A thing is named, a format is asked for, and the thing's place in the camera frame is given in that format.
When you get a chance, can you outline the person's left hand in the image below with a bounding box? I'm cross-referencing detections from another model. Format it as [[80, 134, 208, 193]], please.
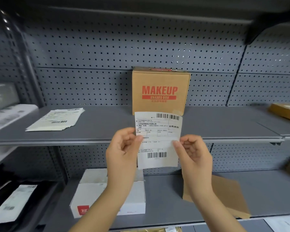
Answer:
[[106, 127, 144, 190]]

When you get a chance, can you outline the white plastic parcel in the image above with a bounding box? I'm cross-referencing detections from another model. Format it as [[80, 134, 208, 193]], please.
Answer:
[[0, 82, 20, 114]]

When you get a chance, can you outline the person's left forearm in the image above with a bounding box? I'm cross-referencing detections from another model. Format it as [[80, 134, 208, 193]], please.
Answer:
[[69, 184, 136, 232]]

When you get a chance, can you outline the brown cardboard parcel with label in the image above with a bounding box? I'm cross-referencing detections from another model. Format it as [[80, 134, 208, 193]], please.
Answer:
[[267, 103, 290, 124]]

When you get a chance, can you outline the white paper sheet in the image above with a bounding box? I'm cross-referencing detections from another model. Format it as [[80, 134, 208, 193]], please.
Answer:
[[263, 216, 290, 232]]

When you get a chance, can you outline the grey perforated back panel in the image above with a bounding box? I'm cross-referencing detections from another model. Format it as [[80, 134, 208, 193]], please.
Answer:
[[22, 12, 290, 178]]

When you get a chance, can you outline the person's right forearm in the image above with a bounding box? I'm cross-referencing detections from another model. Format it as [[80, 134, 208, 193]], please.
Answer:
[[190, 189, 247, 232]]

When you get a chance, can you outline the grey shelf upright post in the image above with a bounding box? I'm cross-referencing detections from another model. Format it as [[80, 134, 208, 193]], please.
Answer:
[[11, 20, 47, 107]]

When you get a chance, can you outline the grey metal shelf board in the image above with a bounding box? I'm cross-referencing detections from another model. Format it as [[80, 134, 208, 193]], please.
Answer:
[[37, 169, 290, 231], [255, 105, 290, 141], [0, 105, 285, 146]]

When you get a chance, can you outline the white box with red logo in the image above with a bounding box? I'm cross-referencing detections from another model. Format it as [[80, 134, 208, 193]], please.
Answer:
[[69, 168, 146, 219]]

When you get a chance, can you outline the black shelf bracket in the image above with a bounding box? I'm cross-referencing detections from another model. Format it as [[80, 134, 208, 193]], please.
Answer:
[[244, 8, 290, 45]]

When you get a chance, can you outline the white shipping label sheet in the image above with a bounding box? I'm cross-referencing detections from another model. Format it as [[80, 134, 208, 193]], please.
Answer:
[[134, 111, 184, 170]]

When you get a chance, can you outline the person's right hand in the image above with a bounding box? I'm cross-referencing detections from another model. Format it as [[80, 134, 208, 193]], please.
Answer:
[[173, 134, 213, 195]]

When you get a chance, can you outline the black plastic bag parcel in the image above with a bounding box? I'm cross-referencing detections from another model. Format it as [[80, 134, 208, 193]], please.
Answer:
[[0, 164, 59, 232]]

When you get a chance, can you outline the pile of white shipping labels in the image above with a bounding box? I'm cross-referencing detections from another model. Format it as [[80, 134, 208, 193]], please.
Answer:
[[25, 108, 86, 132]]

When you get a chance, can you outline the flat brown cardboard mailer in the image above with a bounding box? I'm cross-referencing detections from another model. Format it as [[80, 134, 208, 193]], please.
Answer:
[[182, 174, 252, 220]]

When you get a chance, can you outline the brown cardboard box red print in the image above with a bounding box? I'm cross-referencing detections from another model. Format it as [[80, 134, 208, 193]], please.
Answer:
[[132, 67, 191, 116]]

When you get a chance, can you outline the white label on black bag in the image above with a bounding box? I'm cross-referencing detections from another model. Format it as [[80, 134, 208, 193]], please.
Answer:
[[0, 184, 38, 225]]

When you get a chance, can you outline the white flat parcel with label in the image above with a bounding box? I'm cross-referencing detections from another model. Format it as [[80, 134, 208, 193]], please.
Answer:
[[0, 104, 39, 136]]

